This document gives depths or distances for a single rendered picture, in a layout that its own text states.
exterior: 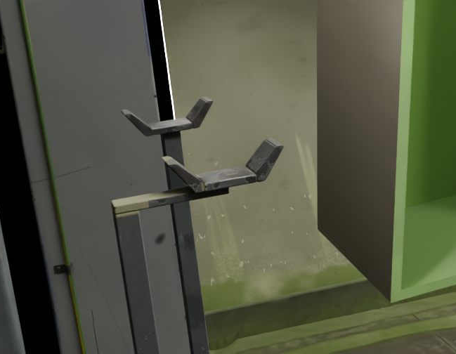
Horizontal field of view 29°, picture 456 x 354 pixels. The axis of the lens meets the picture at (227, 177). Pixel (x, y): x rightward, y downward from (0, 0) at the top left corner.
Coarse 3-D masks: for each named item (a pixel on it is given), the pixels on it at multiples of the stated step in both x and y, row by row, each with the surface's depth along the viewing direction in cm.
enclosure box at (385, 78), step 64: (320, 0) 190; (384, 0) 165; (448, 0) 205; (320, 64) 197; (384, 64) 170; (448, 64) 212; (320, 128) 204; (384, 128) 175; (448, 128) 220; (320, 192) 211; (384, 192) 181; (448, 192) 229; (384, 256) 187; (448, 256) 204
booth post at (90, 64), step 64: (0, 0) 107; (64, 0) 109; (128, 0) 111; (64, 64) 111; (128, 64) 113; (64, 128) 113; (128, 128) 115; (64, 192) 115; (128, 192) 117; (64, 256) 116; (64, 320) 119; (128, 320) 121
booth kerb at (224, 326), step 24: (336, 288) 274; (360, 288) 276; (216, 312) 265; (240, 312) 267; (264, 312) 269; (288, 312) 272; (312, 312) 274; (336, 312) 276; (360, 312) 278; (216, 336) 267; (240, 336) 269
